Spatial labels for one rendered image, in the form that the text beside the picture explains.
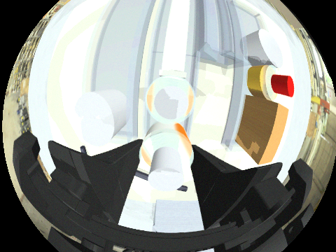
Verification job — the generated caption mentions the dark grey rod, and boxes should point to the dark grey rod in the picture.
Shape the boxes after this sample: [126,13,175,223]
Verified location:
[80,146,87,154]
[135,170,188,191]

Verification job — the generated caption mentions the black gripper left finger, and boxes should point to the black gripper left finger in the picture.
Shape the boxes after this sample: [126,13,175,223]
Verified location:
[48,139,143,224]

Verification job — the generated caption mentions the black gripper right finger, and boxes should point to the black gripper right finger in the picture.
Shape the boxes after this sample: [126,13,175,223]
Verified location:
[190,145,283,230]

